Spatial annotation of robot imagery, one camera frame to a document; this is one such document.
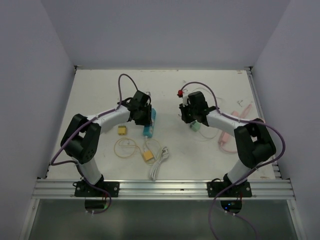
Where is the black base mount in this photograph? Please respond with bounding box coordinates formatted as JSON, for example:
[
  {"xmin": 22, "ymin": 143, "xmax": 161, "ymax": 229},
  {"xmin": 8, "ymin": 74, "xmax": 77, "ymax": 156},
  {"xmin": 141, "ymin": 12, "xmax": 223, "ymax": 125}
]
[
  {"xmin": 206, "ymin": 178, "xmax": 253, "ymax": 198},
  {"xmin": 72, "ymin": 180, "xmax": 120, "ymax": 198}
]

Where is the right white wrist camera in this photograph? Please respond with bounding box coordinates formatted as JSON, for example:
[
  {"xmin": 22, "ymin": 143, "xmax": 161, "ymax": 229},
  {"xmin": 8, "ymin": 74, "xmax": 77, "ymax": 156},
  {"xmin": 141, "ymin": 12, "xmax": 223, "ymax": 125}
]
[{"xmin": 177, "ymin": 88, "xmax": 190, "ymax": 106}]

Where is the aluminium front rail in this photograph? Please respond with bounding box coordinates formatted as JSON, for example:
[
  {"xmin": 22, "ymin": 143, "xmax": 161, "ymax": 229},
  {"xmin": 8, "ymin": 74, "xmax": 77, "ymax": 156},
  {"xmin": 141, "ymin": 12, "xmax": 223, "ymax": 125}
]
[{"xmin": 31, "ymin": 179, "xmax": 295, "ymax": 200}]

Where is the yellow plug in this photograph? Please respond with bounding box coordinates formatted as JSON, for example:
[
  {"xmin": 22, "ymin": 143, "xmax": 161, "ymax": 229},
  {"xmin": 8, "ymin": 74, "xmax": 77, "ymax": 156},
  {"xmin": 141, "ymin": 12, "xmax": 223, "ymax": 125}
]
[{"xmin": 142, "ymin": 150, "xmax": 154, "ymax": 162}]

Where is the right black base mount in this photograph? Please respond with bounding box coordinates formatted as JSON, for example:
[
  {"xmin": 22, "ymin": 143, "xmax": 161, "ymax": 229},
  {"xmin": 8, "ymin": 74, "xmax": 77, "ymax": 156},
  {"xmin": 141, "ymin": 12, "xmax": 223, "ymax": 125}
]
[{"xmin": 206, "ymin": 178, "xmax": 253, "ymax": 198}]

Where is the white thin cable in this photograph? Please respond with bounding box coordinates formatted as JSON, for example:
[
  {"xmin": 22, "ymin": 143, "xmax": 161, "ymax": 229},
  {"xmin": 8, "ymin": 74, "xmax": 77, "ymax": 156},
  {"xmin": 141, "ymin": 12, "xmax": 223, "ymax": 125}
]
[{"xmin": 182, "ymin": 79, "xmax": 226, "ymax": 142}]

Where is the white power strip cord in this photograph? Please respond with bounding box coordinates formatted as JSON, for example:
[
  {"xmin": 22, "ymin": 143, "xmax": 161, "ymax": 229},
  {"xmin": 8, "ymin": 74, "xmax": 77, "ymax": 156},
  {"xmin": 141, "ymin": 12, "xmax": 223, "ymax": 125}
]
[{"xmin": 149, "ymin": 146, "xmax": 171, "ymax": 181}]

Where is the yellow plug adapter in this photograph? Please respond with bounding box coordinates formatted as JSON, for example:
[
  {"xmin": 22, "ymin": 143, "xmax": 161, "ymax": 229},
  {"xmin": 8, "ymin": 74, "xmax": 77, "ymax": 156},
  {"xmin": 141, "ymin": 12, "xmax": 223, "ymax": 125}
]
[{"xmin": 117, "ymin": 125, "xmax": 128, "ymax": 136}]

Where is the teal power strip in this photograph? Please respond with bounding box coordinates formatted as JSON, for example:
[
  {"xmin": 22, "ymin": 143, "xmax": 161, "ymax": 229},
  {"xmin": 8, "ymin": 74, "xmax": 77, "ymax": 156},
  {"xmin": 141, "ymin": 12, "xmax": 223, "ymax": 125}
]
[{"xmin": 142, "ymin": 108, "xmax": 159, "ymax": 138}]

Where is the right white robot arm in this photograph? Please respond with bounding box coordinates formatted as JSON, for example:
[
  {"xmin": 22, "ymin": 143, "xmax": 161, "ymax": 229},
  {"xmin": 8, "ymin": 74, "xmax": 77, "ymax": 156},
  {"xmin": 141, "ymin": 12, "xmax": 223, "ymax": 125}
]
[{"xmin": 177, "ymin": 90, "xmax": 276, "ymax": 197}]

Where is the green plug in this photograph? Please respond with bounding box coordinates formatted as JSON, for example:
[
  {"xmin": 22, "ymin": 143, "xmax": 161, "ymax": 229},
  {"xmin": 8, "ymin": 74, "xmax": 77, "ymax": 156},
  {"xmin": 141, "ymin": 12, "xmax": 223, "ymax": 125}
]
[{"xmin": 189, "ymin": 120, "xmax": 201, "ymax": 132}]

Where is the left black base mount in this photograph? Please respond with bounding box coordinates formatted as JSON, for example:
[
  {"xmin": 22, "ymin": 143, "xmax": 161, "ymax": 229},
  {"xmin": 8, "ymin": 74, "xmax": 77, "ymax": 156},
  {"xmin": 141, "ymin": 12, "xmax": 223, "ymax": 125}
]
[{"xmin": 72, "ymin": 180, "xmax": 120, "ymax": 198}]

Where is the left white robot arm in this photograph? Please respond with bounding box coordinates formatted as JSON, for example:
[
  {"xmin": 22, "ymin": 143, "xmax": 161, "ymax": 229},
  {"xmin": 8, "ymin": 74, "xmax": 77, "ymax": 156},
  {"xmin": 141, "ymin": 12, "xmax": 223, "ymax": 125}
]
[{"xmin": 60, "ymin": 90, "xmax": 152, "ymax": 197}]

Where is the pink power strip cord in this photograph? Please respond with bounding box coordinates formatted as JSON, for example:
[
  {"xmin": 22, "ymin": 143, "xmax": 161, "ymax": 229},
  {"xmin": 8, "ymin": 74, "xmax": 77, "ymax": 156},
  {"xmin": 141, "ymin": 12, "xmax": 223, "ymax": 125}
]
[{"xmin": 217, "ymin": 103, "xmax": 266, "ymax": 154}]

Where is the pink power strip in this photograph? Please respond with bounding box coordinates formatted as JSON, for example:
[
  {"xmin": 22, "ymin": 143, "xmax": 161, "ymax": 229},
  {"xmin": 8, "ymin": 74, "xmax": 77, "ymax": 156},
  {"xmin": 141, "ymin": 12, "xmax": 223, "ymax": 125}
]
[{"xmin": 218, "ymin": 111, "xmax": 239, "ymax": 146}]

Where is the yellow thin cable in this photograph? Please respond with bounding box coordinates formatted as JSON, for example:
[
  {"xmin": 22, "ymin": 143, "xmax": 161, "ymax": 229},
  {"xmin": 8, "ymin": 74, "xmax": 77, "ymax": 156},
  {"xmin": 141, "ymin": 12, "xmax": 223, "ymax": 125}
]
[{"xmin": 113, "ymin": 137, "xmax": 161, "ymax": 166}]

